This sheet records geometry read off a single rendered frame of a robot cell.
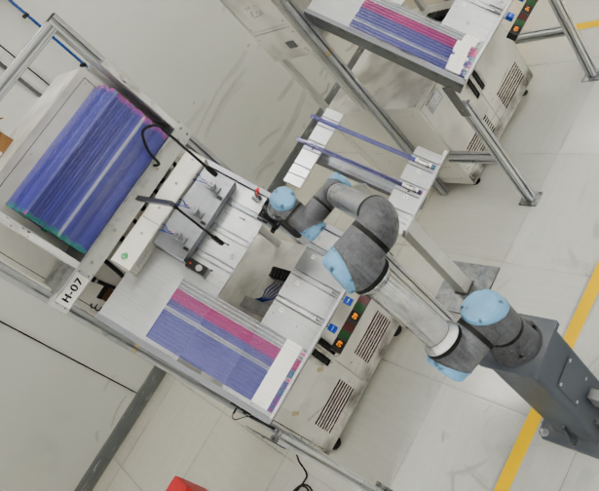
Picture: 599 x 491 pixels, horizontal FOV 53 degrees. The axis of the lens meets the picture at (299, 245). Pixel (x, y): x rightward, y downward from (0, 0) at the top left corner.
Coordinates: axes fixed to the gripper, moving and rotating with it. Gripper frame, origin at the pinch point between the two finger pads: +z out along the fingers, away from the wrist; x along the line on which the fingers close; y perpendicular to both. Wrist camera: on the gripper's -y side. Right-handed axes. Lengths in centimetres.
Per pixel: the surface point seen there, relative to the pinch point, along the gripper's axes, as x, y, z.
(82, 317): 62, 41, 8
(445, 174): -85, -56, 64
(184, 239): 21.5, 25.1, -0.7
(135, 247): 32.7, 37.6, 0.6
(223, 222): 8.0, 17.4, 4.6
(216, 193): 1.1, 24.7, 0.0
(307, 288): 14.2, -20.6, -3.3
